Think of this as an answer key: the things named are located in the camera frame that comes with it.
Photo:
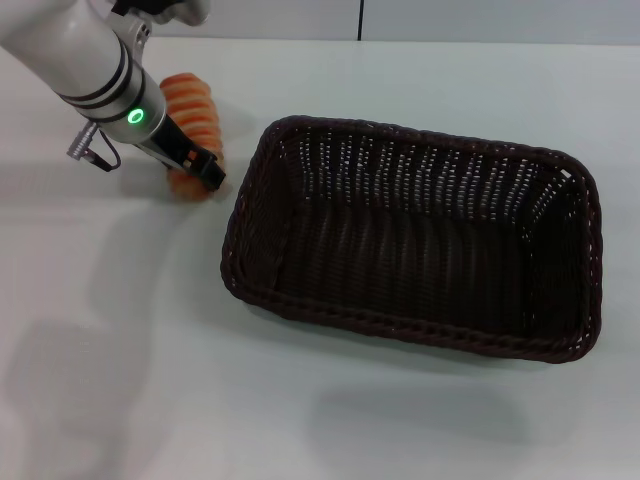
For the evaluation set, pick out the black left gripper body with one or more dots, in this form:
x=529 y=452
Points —
x=172 y=142

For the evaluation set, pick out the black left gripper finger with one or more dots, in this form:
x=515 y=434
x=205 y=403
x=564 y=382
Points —
x=209 y=172

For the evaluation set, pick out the ridged orange bread roll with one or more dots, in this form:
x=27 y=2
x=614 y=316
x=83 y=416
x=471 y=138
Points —
x=196 y=107

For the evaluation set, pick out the dark brown woven basket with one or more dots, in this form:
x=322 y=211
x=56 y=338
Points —
x=425 y=260

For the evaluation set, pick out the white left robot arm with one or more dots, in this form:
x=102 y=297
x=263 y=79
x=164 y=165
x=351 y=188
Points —
x=75 y=55

